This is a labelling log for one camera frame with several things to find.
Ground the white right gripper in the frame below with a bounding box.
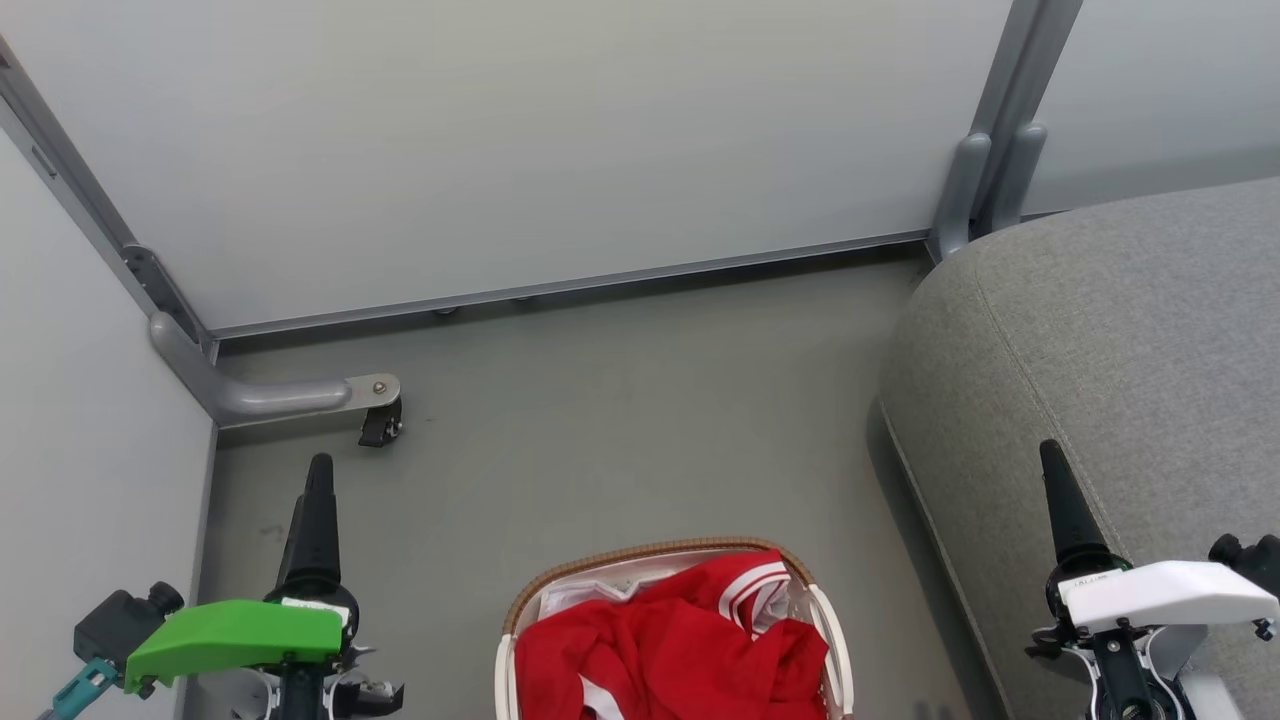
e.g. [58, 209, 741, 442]
[1038, 439, 1280, 637]

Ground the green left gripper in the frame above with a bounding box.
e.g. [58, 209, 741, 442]
[125, 453, 359, 693]

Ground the red garment with white trim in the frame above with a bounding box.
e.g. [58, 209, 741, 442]
[625, 548, 833, 720]

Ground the grey fabric sofa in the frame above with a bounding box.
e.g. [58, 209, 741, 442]
[878, 178, 1280, 720]

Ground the black caster wheel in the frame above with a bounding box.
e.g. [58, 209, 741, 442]
[358, 398, 404, 448]

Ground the grey metal partition foot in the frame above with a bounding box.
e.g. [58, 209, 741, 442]
[150, 310, 403, 429]

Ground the teal left cable connector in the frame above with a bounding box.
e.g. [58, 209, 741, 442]
[38, 658, 119, 720]

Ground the grey partition bottom rail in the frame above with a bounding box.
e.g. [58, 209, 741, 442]
[208, 230, 933, 342]

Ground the grey partition corner post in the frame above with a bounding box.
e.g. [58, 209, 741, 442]
[0, 35, 218, 363]

